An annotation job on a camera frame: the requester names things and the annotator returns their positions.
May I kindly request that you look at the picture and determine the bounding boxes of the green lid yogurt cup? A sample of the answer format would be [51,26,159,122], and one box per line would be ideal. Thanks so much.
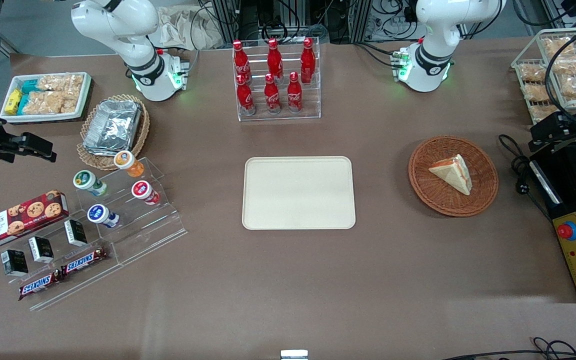
[73,170,109,197]

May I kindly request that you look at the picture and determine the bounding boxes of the brown wicker basket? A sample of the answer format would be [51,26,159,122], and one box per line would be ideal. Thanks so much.
[408,135,500,218]

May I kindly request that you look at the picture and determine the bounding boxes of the red Walkers cookie box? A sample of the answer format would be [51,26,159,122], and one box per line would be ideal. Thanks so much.
[0,190,70,252]

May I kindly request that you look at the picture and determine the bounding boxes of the white wire rack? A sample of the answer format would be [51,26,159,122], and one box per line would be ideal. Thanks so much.
[511,28,576,125]

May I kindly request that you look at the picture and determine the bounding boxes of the stacked aluminium foil containers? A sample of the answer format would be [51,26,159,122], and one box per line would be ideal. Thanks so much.
[83,99,143,156]

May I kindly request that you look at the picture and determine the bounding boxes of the white rectangular snack tray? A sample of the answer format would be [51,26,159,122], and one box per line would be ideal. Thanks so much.
[0,72,93,124]

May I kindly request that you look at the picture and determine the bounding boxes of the small black box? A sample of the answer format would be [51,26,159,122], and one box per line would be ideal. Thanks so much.
[28,236,55,264]
[1,249,29,278]
[64,219,89,248]

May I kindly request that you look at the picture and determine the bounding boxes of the orange lid yogurt cup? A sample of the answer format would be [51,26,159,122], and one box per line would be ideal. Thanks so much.
[114,150,146,179]

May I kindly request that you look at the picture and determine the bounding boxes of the clear acrylic bottle rack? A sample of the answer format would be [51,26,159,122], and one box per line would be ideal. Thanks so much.
[232,37,322,122]

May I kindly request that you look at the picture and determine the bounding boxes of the yellow snack pack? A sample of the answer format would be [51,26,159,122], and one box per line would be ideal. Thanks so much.
[5,88,23,115]

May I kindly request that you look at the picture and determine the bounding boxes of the rice cracker pack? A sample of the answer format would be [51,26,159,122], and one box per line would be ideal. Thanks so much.
[37,74,85,94]
[22,90,80,115]

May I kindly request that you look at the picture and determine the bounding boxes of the triangular sandwich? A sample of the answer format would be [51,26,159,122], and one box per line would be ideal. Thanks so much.
[428,154,474,196]

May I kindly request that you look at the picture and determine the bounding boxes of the red cola bottle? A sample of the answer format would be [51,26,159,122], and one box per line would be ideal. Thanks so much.
[287,71,303,114]
[236,74,257,116]
[232,40,252,84]
[300,37,317,84]
[264,73,282,115]
[267,38,284,84]

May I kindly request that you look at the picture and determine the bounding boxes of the blue lid yogurt cup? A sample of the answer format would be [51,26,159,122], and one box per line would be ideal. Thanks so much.
[87,204,120,229]

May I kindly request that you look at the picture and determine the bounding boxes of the crumpled beige cloth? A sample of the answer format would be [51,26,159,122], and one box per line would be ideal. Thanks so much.
[147,4,225,51]

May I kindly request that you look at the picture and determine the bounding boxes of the clear acrylic stepped stand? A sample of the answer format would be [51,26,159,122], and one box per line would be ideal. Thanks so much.
[0,219,125,312]
[74,156,189,266]

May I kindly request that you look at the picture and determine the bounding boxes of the beige plastic tray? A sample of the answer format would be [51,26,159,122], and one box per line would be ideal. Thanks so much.
[242,156,357,231]

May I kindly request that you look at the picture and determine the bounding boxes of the black control box yellow panel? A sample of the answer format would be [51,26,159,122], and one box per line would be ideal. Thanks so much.
[529,142,576,304]

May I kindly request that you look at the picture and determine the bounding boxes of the light wicker basket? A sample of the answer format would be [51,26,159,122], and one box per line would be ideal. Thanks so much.
[77,94,151,171]

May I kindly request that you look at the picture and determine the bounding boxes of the aluminium frame structure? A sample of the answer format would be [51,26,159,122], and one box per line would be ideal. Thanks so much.
[211,0,375,45]

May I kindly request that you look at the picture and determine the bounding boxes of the red lid yogurt cup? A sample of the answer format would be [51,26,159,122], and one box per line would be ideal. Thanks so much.
[131,180,161,206]

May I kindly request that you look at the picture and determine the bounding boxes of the black power cable with plug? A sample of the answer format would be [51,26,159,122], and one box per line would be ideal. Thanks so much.
[498,134,555,222]

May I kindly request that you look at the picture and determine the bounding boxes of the red emergency stop button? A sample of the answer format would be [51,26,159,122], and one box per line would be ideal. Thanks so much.
[556,220,576,242]

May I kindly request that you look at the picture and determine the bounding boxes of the black floor cable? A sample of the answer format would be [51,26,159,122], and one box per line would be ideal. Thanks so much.
[440,336,576,360]

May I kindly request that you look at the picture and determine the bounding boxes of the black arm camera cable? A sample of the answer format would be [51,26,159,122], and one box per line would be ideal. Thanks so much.
[544,17,576,132]

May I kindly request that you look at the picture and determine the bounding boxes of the Snickers chocolate bar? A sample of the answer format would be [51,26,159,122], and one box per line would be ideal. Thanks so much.
[61,246,109,276]
[18,270,64,301]

